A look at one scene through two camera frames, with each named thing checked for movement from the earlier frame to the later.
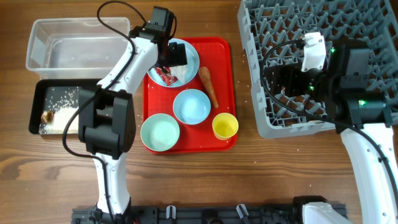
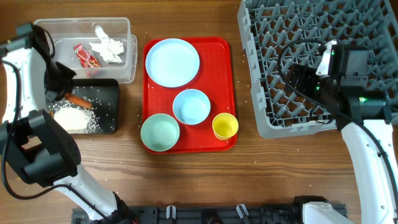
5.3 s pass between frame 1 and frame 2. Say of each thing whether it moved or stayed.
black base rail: stayed
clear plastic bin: stayed
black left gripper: moved
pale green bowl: stayed
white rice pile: stayed
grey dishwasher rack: stayed
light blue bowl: stayed
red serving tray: stayed
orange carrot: moved
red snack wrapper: moved
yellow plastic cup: stayed
